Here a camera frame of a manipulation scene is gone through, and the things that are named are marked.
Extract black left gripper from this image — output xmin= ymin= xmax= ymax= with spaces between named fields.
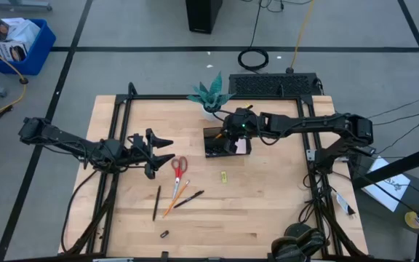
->
xmin=121 ymin=127 xmax=177 ymax=180

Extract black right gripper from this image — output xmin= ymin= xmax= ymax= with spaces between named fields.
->
xmin=221 ymin=107 xmax=262 ymax=154

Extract red-handled scissors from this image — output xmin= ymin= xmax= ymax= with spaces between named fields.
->
xmin=170 ymin=156 xmax=189 ymax=200

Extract black pen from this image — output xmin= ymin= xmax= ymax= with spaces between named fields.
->
xmin=152 ymin=185 xmax=162 ymax=222
xmin=172 ymin=189 xmax=205 ymax=210

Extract black mesh desk organizer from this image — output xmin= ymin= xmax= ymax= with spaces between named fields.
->
xmin=202 ymin=126 xmax=252 ymax=159

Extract snake plant in white pot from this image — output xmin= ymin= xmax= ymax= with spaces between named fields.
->
xmin=186 ymin=71 xmax=237 ymax=122

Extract black mesh computer case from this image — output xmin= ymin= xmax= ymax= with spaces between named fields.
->
xmin=228 ymin=72 xmax=323 ymax=98

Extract white power adapter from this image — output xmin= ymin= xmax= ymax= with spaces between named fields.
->
xmin=335 ymin=191 xmax=356 ymax=216

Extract black tower case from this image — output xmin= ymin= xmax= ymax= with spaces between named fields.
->
xmin=184 ymin=0 xmax=223 ymax=35

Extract blue plastic bin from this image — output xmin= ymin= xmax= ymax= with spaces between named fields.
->
xmin=0 ymin=17 xmax=57 ymax=76

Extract white paper sheet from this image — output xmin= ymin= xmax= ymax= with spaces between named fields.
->
xmin=361 ymin=156 xmax=412 ymax=213

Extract black stand beams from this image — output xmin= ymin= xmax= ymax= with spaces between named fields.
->
xmin=351 ymin=140 xmax=419 ymax=262

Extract white plastic bag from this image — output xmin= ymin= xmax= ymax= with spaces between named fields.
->
xmin=11 ymin=20 xmax=41 ymax=45

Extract printed cardboard box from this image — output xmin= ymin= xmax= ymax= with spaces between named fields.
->
xmin=0 ymin=17 xmax=25 ymax=41
xmin=0 ymin=41 xmax=29 ymax=63

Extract yellow round disc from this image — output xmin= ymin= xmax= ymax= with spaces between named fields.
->
xmin=404 ymin=210 xmax=419 ymax=230

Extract coiled black cable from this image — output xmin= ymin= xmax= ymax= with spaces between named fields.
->
xmin=236 ymin=0 xmax=270 ymax=72

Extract black cable bundle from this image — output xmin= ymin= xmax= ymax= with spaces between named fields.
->
xmin=296 ymin=170 xmax=338 ymax=225

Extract yellow extension cable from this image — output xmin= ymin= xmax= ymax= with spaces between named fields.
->
xmin=0 ymin=34 xmax=29 ymax=120
xmin=285 ymin=0 xmax=316 ymax=74

